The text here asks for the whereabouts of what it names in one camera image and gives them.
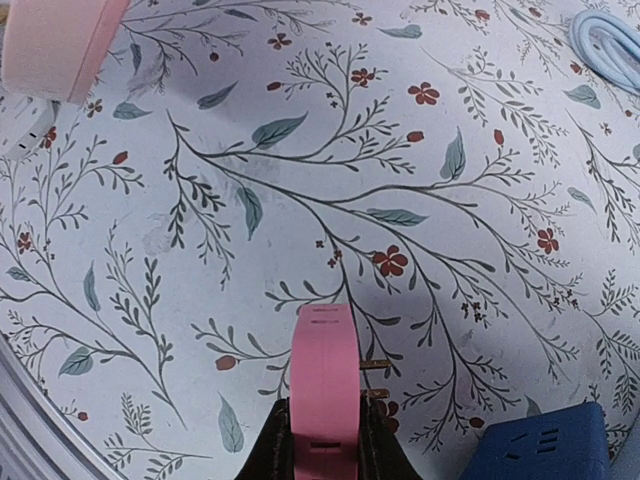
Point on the dark blue cube socket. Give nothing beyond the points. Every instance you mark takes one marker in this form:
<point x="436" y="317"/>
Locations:
<point x="570" y="443"/>

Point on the pink round power strip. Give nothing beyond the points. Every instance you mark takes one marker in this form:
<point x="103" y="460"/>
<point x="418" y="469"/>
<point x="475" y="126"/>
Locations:
<point x="54" y="49"/>

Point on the front aluminium rail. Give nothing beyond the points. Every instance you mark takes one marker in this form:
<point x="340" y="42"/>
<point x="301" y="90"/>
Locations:
<point x="37" y="441"/>

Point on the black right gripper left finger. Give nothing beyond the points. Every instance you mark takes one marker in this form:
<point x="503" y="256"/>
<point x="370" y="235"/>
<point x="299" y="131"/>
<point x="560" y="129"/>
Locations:
<point x="272" y="456"/>

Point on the white square plug adapter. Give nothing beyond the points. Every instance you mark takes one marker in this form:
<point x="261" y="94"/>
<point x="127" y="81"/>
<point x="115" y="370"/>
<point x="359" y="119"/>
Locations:
<point x="25" y="121"/>

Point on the pink square plug adapter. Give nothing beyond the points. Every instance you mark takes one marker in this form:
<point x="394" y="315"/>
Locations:
<point x="325" y="392"/>

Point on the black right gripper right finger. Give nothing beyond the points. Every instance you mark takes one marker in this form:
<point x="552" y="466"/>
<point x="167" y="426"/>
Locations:
<point x="380" y="455"/>

